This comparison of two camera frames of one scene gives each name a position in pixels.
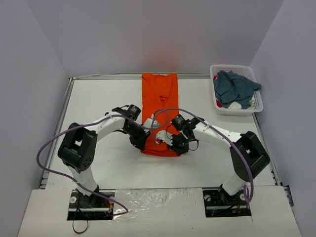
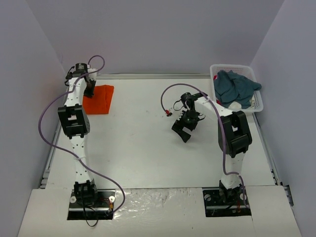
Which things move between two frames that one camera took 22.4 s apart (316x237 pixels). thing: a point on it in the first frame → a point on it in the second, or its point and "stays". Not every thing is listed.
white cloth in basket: [235, 105] stays
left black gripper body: [139, 138] → [89, 89]
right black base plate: [216, 205] stays
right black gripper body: [177, 144] → [185, 124]
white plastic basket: [245, 70] stays
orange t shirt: [160, 98] → [100, 102]
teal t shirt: [230, 87] stays
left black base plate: [94, 207] stays
